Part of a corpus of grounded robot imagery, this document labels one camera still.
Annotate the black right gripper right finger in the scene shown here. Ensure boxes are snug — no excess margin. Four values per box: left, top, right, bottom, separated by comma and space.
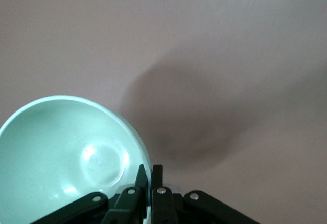
150, 164, 261, 224

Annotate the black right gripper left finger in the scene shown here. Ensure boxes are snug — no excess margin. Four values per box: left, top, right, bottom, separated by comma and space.
32, 164, 149, 224

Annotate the pale green bowl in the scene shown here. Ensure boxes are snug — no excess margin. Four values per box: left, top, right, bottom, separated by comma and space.
0, 95, 153, 224

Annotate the brown table cloth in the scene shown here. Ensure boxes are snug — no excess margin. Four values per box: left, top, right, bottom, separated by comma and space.
0, 0, 327, 224

